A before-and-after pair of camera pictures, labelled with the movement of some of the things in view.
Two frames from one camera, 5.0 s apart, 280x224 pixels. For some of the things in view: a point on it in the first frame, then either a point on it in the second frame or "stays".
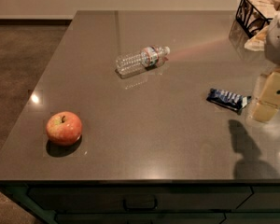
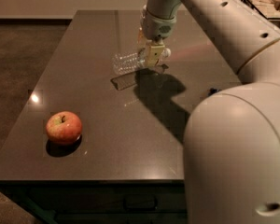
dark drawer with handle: [108, 198] stays
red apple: [63, 129] stays
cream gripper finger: [276, 91] to [155, 53]
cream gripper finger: [259, 111] to [142, 41]
